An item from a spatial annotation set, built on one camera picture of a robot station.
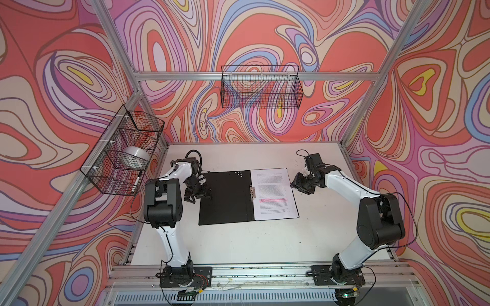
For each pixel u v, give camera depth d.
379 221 0.46
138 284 0.72
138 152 0.74
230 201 0.96
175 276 0.68
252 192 0.96
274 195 0.96
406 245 0.77
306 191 0.82
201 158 0.93
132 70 0.85
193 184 0.81
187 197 0.86
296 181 0.82
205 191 0.84
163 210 0.52
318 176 0.67
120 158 0.70
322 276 0.73
